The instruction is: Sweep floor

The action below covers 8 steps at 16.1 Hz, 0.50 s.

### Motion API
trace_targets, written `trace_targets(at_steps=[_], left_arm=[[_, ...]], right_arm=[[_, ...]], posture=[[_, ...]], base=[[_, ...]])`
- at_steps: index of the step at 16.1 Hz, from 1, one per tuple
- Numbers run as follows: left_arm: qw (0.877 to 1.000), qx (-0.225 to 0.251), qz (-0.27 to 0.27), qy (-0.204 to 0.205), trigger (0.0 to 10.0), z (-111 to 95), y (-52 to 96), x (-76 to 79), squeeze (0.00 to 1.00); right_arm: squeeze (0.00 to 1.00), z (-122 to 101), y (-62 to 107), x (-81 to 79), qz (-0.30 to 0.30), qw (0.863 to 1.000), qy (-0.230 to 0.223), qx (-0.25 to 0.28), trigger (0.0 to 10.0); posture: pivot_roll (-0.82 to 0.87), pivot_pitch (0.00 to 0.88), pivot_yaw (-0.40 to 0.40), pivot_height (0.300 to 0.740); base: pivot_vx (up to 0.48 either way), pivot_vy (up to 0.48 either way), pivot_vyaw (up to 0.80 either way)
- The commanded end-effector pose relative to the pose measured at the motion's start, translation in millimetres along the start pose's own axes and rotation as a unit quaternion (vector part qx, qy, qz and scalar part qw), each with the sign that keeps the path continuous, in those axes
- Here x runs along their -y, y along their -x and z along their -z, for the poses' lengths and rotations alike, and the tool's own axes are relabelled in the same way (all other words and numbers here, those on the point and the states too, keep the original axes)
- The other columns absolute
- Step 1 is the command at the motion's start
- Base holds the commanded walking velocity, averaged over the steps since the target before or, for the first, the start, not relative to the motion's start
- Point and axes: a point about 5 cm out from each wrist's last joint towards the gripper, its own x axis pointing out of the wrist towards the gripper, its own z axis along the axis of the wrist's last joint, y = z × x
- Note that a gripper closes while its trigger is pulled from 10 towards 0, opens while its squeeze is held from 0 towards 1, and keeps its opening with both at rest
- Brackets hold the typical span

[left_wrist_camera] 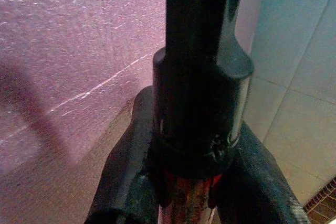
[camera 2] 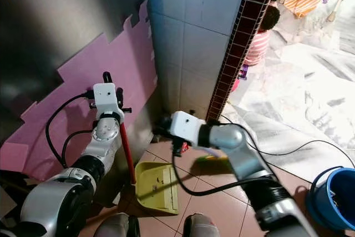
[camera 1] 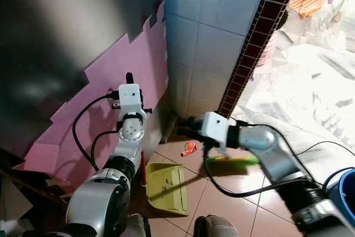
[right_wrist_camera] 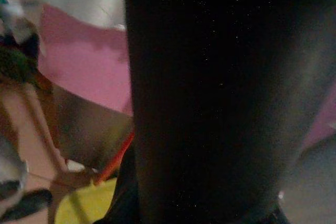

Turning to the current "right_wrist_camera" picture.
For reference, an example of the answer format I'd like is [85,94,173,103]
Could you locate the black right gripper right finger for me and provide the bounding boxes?
[269,204,291,224]

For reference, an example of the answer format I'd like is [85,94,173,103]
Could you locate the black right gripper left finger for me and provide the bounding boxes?
[94,140,141,224]

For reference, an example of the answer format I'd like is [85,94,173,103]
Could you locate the pink floor mat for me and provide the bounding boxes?
[36,5,336,154]

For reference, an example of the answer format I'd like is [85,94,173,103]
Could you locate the dark green bushy object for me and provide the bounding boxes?
[0,44,40,88]

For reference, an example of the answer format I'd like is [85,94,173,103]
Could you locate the red stick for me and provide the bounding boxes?
[93,131,136,186]

